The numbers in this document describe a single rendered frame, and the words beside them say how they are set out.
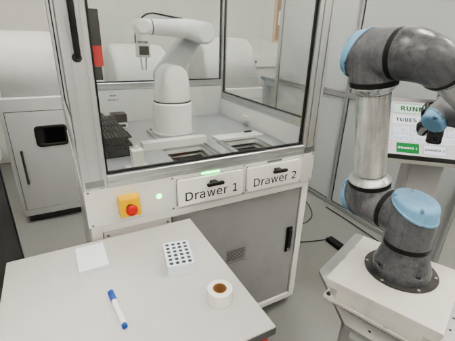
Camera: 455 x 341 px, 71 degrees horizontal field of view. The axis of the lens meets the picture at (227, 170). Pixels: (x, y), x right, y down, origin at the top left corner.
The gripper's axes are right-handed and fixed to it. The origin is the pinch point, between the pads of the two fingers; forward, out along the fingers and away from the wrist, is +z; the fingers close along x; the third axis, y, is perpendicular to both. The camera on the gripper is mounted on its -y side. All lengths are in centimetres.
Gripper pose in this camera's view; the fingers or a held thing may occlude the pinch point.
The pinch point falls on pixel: (421, 135)
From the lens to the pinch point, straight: 150.4
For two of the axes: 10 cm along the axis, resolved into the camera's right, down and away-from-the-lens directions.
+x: -9.7, -1.2, 2.1
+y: 1.7, -9.4, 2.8
